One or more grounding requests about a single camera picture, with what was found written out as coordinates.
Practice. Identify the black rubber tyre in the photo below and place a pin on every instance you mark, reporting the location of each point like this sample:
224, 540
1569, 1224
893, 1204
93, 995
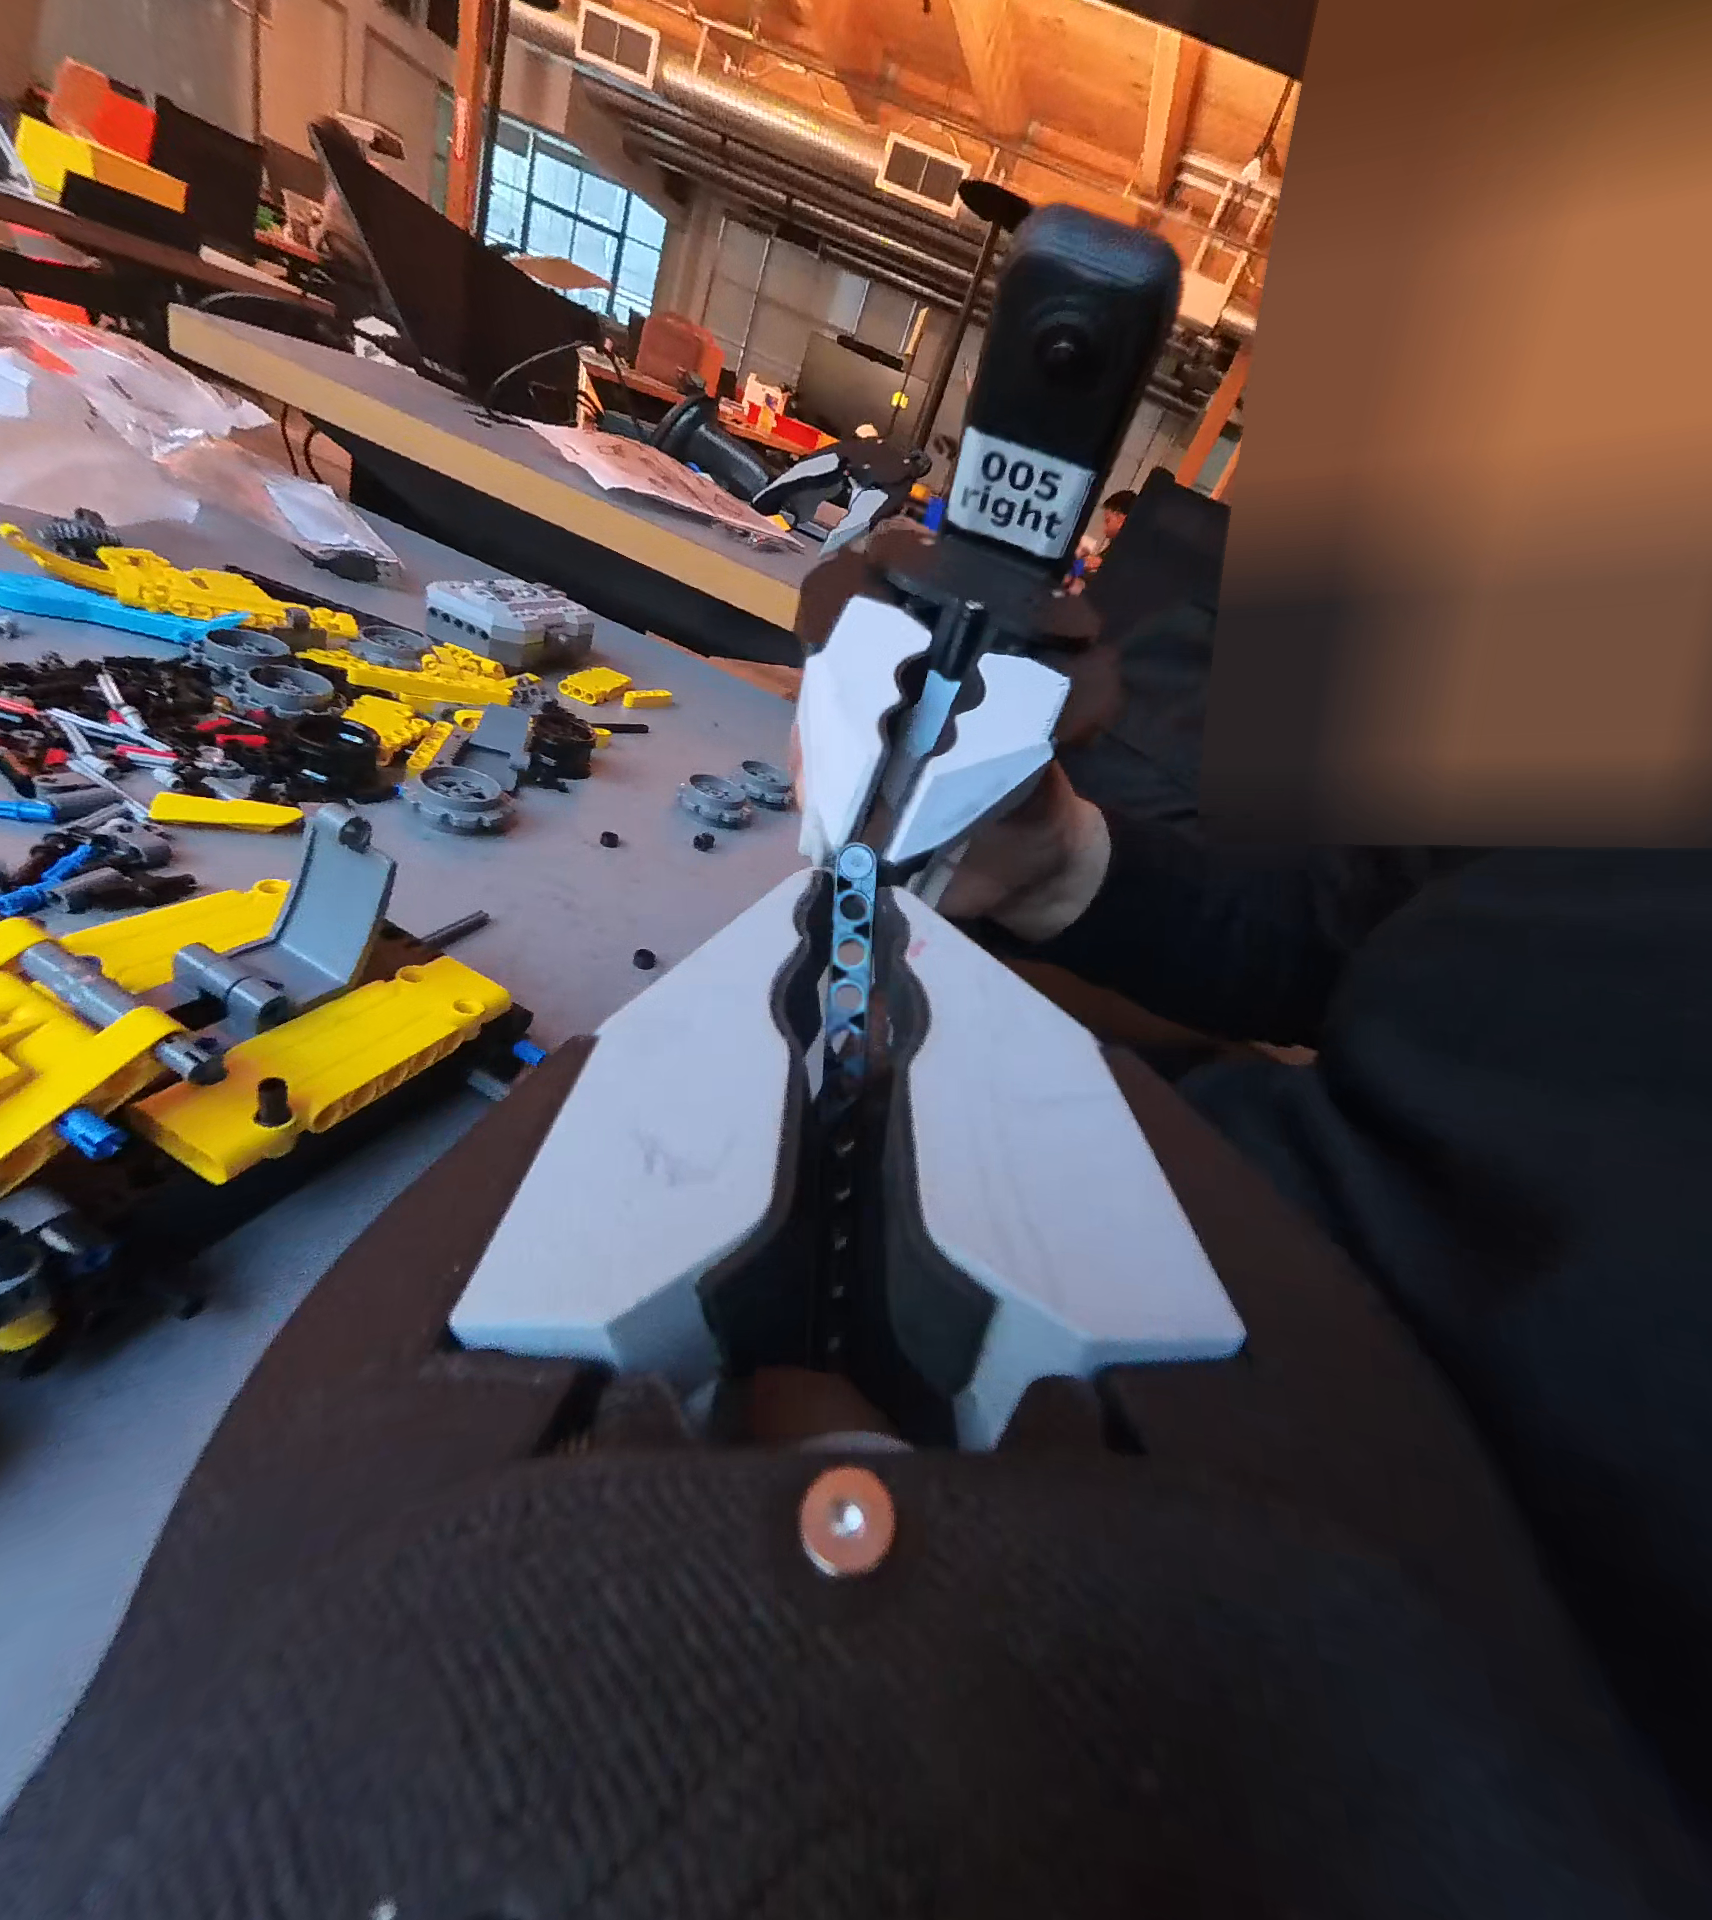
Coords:
342, 755
564, 742

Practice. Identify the yellow curved panel piece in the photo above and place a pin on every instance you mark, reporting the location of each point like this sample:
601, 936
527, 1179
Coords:
227, 812

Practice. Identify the blue brick separator tool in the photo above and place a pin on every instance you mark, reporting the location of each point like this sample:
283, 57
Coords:
77, 603

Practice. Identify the long work table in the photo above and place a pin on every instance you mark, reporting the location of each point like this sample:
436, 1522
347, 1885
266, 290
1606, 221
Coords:
390, 404

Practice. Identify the person's right hand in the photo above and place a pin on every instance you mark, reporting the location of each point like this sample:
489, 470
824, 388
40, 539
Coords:
1045, 871

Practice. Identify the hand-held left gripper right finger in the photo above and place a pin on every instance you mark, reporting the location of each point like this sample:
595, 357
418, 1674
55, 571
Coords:
1067, 1185

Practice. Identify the loose clear plastic bags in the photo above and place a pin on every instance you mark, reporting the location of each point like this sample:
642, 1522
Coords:
121, 404

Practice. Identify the grey desk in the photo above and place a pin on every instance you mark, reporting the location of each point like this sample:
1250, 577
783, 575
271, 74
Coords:
570, 901

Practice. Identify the long black holed beam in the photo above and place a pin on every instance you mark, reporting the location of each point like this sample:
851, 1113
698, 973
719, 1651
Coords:
840, 1080

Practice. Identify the grey battery block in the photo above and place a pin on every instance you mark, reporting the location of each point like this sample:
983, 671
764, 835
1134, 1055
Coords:
511, 615

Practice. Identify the black monitor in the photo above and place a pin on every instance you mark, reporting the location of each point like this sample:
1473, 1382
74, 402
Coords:
451, 285

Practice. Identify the yellow and grey brick assembly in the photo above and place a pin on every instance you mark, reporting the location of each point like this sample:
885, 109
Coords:
407, 682

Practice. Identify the pile of small brick parts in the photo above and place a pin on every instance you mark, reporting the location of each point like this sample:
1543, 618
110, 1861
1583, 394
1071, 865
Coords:
91, 735

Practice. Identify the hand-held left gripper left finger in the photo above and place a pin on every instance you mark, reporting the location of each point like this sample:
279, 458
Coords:
630, 1170

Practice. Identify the yellow toy brick vehicle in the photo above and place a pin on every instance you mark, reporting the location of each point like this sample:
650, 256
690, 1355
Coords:
347, 1035

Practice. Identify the person's right forearm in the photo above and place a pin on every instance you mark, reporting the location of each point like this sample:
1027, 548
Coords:
1216, 931

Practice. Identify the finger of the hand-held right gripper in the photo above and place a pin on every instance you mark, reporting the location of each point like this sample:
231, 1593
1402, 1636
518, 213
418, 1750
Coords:
998, 735
840, 705

